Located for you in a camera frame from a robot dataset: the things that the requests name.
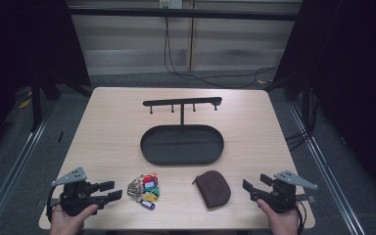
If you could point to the yellow floor tape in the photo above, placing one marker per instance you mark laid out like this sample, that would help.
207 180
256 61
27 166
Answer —
24 103

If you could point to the white wall socket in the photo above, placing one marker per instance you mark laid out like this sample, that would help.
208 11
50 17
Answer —
171 3

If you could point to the black key stand with tray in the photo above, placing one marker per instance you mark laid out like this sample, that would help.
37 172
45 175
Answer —
182 145

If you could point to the key bunch with coloured tags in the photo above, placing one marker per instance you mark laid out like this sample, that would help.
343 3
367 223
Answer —
145 191

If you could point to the brown zip pouch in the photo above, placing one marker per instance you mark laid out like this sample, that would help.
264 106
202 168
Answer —
212 190

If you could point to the black curtain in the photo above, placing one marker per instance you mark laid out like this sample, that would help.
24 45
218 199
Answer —
23 49
352 81

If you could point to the metal floor rail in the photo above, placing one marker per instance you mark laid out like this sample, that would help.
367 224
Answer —
326 169
11 176

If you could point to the person's left hand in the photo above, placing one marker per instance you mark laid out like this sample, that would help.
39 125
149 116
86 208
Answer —
63 225

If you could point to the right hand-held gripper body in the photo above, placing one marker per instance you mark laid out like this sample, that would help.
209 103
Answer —
282 197

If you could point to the person's right hand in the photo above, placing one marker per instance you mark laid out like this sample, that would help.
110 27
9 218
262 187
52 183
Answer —
284 223

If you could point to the black horizontal frame bar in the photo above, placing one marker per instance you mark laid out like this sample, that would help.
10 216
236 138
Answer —
182 13

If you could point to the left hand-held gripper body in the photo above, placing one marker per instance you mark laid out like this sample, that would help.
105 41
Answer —
75 196

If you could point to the black metal stand post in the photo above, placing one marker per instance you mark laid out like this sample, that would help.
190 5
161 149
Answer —
36 104

